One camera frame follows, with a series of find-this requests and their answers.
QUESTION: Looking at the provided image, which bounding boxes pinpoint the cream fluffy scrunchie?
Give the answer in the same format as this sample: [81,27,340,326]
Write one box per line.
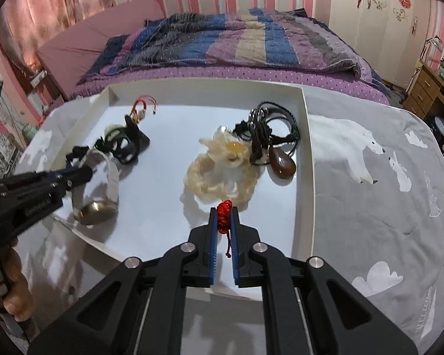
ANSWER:
[187,126,261,206]

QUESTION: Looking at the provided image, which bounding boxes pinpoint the pale green ring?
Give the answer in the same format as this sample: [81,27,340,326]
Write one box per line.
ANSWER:
[104,125,128,145]

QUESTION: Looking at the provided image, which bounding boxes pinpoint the brown pendant black cord necklace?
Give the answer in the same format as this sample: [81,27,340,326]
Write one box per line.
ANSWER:
[233,118,300,180]

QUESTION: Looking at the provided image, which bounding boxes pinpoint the white wardrobe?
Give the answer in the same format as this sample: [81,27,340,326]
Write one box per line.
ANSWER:
[329,0,433,89]

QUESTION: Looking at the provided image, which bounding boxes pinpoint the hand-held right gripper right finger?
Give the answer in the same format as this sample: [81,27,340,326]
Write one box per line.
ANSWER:
[230,207,419,355]

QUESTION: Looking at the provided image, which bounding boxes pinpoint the desk lamp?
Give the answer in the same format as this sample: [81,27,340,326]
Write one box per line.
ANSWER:
[420,36,443,67]

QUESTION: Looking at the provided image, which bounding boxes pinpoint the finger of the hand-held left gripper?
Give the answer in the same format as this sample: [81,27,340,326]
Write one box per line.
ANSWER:
[41,165,94,195]

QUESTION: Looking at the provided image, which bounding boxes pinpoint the pink curtain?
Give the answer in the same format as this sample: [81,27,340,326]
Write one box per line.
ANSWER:
[0,0,115,75]

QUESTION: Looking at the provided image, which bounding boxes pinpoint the grey polar bear bedsheet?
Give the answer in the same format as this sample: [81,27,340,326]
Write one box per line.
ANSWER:
[18,92,444,355]

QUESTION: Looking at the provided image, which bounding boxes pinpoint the striped purple blue quilt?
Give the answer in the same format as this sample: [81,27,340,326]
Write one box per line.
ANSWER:
[78,7,374,85]

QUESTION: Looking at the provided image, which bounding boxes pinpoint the purple dotted sheet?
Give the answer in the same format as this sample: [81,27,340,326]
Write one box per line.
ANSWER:
[65,64,391,106]

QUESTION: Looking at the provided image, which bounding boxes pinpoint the wooden desk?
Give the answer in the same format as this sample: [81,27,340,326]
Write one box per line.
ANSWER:
[405,61,444,126]

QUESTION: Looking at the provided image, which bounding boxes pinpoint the person's left hand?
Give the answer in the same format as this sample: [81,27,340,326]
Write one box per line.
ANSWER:
[2,246,35,322]

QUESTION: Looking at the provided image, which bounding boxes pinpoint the gold watch with beige strap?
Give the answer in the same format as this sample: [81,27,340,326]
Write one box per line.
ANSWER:
[70,150,121,226]

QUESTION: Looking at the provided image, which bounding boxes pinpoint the white cardboard tray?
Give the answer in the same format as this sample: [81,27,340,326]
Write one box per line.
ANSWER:
[37,81,316,300]

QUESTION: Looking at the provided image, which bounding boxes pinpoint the red knotted cord bracelet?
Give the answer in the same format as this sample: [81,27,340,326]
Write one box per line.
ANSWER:
[216,200,233,259]

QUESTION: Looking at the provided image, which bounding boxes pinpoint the red string bracelet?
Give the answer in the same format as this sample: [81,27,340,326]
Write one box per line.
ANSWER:
[131,95,158,123]

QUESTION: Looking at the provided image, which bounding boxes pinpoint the black scrunchie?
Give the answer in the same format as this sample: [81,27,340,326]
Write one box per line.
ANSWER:
[65,137,113,163]

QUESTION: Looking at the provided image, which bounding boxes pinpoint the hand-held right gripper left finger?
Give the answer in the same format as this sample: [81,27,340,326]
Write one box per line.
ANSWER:
[28,207,220,355]

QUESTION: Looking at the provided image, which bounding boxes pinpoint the black hair claw clip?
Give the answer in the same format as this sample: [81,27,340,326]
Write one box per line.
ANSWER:
[113,115,150,166]

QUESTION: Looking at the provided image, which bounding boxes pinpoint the pink padded headboard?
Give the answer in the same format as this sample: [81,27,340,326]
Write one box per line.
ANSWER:
[37,0,167,100]

